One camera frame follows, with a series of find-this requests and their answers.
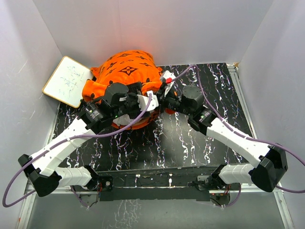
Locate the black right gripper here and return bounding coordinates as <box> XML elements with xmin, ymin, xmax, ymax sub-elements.
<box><xmin>154</xmin><ymin>84</ymin><xmax>193</xmax><ymax>117</ymax></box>

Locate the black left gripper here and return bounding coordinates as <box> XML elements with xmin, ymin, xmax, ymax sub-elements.
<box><xmin>112</xmin><ymin>83</ymin><xmax>149</xmax><ymax>118</ymax></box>

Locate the white pillow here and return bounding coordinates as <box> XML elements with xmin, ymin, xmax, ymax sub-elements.
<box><xmin>113</xmin><ymin>114</ymin><xmax>133</xmax><ymax>126</ymax></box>

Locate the orange patterned plush pillowcase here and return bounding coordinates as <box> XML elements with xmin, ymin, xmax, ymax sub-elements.
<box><xmin>81</xmin><ymin>49</ymin><xmax>178</xmax><ymax>131</ymax></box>

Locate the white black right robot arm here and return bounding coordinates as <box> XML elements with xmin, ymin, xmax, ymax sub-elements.
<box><xmin>157</xmin><ymin>82</ymin><xmax>288</xmax><ymax>192</ymax></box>

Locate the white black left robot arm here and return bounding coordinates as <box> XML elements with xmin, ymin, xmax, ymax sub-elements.
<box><xmin>18</xmin><ymin>82</ymin><xmax>148</xmax><ymax>197</ymax></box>

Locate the small white dry-erase board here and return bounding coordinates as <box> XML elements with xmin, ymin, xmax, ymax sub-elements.
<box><xmin>42</xmin><ymin>56</ymin><xmax>93</xmax><ymax>108</ymax></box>

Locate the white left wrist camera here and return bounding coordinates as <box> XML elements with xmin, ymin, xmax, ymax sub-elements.
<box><xmin>137</xmin><ymin>91</ymin><xmax>159</xmax><ymax>112</ymax></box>

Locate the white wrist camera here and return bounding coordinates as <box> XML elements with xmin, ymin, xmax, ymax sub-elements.
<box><xmin>137</xmin><ymin>91</ymin><xmax>159</xmax><ymax>112</ymax></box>
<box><xmin>160</xmin><ymin>70</ymin><xmax>175</xmax><ymax>97</ymax></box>

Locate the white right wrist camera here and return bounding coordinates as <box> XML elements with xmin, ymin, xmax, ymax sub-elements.
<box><xmin>160</xmin><ymin>70</ymin><xmax>175</xmax><ymax>97</ymax></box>

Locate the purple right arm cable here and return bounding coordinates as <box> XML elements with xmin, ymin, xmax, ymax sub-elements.
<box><xmin>170</xmin><ymin>64</ymin><xmax>305</xmax><ymax>209</ymax></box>

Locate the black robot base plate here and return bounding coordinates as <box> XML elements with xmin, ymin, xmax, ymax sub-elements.
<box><xmin>69</xmin><ymin>167</ymin><xmax>241</xmax><ymax>202</ymax></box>

